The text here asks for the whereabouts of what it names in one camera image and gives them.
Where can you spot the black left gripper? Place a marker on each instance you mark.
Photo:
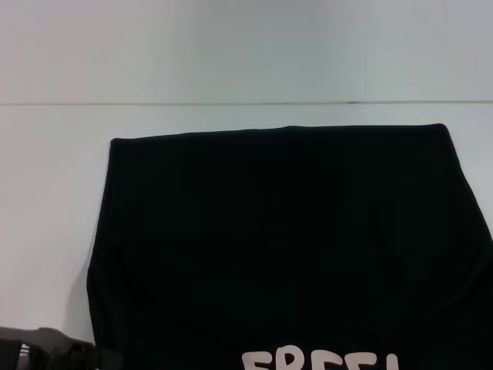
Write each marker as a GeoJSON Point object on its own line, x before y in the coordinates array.
{"type": "Point", "coordinates": [42, 350]}

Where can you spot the black t-shirt with FREE print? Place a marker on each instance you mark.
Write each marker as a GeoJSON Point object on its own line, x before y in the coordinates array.
{"type": "Point", "coordinates": [285, 239]}

